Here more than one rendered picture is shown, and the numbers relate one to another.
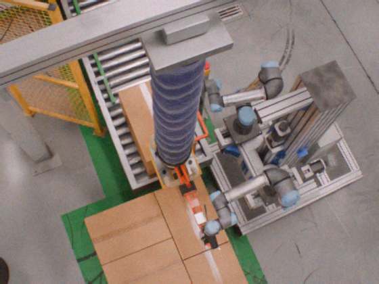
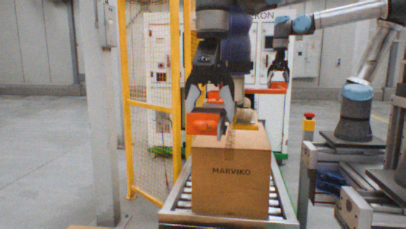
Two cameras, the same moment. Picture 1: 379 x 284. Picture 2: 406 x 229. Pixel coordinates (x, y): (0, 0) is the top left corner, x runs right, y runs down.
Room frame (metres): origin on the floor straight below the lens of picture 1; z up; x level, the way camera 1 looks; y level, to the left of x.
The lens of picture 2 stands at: (-0.13, -0.57, 1.38)
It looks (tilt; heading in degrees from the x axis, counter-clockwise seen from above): 11 degrees down; 36
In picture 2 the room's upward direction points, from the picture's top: straight up
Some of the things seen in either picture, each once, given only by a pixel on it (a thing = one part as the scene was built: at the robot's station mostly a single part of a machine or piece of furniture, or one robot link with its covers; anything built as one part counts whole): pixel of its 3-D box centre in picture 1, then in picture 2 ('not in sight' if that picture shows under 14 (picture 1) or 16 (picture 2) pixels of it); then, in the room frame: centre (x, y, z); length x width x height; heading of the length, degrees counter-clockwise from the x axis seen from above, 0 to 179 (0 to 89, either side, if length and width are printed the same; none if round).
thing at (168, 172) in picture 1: (160, 163); not in sight; (0.90, 0.15, 1.14); 0.34 x 0.10 x 0.05; 27
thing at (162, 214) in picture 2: (172, 172); (226, 222); (0.98, 0.07, 0.58); 0.70 x 0.03 x 0.06; 118
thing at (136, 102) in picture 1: (157, 126); (231, 164); (1.30, 0.23, 0.75); 0.60 x 0.40 x 0.40; 28
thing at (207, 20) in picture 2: not in sight; (210, 23); (0.42, -0.20, 1.46); 0.08 x 0.08 x 0.05
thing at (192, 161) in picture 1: (186, 153); (245, 115); (0.98, -0.02, 1.14); 0.34 x 0.10 x 0.05; 27
